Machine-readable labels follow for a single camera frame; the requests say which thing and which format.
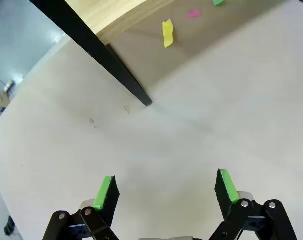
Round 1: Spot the black frame wooden shelf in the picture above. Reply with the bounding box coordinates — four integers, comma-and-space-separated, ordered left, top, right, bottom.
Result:
28, 0, 179, 108

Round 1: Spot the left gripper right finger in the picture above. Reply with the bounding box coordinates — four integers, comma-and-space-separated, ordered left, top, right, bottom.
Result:
208, 168, 299, 240

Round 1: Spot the small black floor object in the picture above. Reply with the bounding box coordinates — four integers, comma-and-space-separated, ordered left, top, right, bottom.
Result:
3, 216, 16, 236

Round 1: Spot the yellow paper scrap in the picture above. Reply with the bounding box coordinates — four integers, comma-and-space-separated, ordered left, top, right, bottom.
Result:
162, 19, 175, 49

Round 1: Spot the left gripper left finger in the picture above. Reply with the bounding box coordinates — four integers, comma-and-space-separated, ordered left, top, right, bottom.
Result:
42, 174, 121, 240

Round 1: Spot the pink paper scrap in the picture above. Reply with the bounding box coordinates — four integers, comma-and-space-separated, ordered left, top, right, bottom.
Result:
185, 8, 201, 19

